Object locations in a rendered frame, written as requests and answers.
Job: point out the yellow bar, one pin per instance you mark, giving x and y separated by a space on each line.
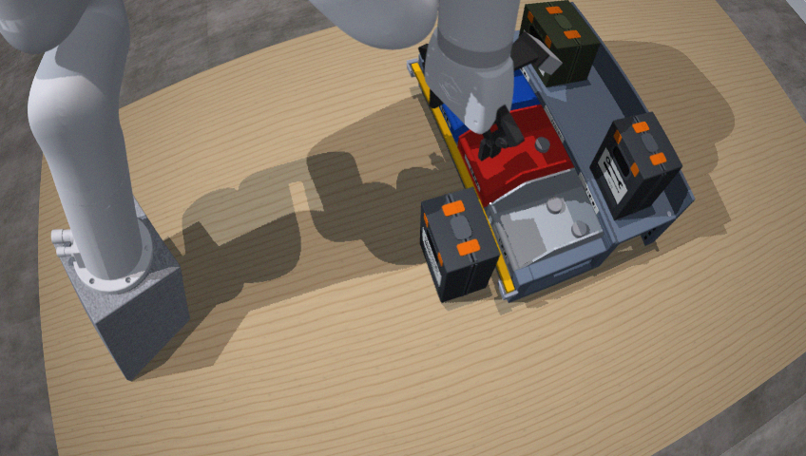
462 169

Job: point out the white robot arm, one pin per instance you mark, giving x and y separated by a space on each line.
73 106

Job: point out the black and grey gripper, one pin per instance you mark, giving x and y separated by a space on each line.
477 96

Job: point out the grey open bin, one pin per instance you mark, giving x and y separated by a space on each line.
531 229

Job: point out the blue open bin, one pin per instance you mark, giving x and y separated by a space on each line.
522 90

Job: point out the red bin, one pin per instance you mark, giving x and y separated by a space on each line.
504 169

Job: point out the olive green tool case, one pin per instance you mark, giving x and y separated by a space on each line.
561 29

